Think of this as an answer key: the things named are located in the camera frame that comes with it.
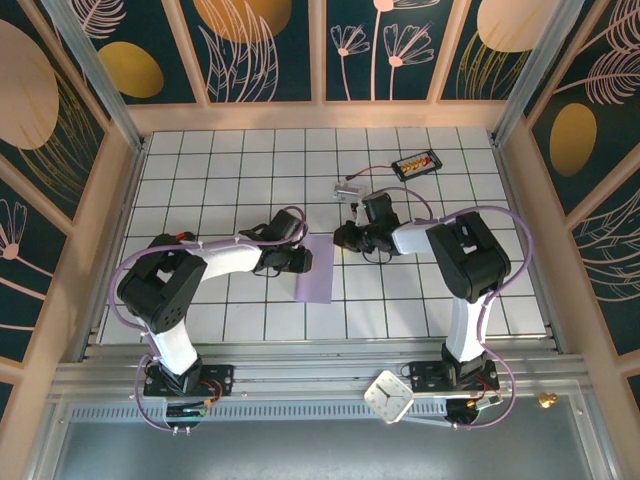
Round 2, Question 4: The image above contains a base controller board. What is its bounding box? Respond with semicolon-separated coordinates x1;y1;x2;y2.
164;397;211;421
446;394;505;426

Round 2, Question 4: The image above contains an aluminium table frame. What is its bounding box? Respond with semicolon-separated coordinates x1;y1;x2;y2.
49;132;591;401

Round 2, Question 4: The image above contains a left base controller board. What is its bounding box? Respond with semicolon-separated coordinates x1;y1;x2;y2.
164;397;211;421

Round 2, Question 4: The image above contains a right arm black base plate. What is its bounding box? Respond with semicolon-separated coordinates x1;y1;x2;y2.
408;360;500;394

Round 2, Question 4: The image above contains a slotted grey cable duct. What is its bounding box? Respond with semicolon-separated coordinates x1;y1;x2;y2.
67;399;451;425

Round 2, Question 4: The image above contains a purple paper sheet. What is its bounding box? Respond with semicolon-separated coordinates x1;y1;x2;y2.
294;234;335;305

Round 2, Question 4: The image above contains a white square clock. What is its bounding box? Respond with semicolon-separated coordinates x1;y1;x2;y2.
363;369;416;425

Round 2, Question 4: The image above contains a right base controller board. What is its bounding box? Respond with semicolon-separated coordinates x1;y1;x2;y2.
446;394;505;426

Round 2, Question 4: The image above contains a black board with yellow connectors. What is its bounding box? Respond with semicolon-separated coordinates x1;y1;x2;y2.
391;149;442;183

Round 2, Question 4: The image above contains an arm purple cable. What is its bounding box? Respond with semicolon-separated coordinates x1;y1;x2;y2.
108;205;307;434
364;187;532;431

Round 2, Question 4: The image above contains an aluminium corner post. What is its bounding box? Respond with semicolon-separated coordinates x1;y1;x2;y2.
39;0;147;152
491;0;587;147

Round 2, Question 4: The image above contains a clear plastic metal part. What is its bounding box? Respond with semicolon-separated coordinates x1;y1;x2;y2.
329;180;372;204

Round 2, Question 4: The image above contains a red wire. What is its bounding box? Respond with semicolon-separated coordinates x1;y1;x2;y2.
346;164;396;182

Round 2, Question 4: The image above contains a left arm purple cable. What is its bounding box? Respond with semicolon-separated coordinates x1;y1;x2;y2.
108;205;307;434

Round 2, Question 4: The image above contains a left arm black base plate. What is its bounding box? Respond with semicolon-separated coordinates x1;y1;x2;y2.
143;364;235;399

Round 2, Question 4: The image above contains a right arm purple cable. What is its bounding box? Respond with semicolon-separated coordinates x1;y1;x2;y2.
364;187;532;431

